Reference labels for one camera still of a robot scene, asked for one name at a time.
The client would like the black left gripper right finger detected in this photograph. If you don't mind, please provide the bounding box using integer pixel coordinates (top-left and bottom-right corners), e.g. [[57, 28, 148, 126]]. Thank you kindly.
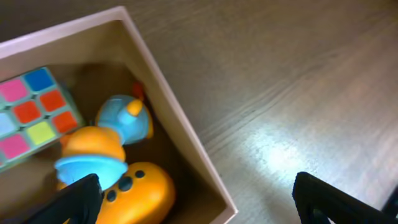
[[292, 172, 397, 224]]

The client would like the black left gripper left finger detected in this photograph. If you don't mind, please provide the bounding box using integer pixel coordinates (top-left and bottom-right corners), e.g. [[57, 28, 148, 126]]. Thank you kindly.
[[20, 174, 103, 224]]

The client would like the small orange egg toy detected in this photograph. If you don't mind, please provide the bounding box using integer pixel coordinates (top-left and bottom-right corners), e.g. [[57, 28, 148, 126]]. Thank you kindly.
[[55, 82, 154, 190]]

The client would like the orange rubber duck toy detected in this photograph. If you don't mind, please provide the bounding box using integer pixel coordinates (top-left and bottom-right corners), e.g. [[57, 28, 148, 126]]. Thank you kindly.
[[55, 161, 177, 224]]

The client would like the pink cardboard box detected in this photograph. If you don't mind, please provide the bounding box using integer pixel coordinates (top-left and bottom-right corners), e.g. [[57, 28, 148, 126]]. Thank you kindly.
[[1, 6, 237, 223]]

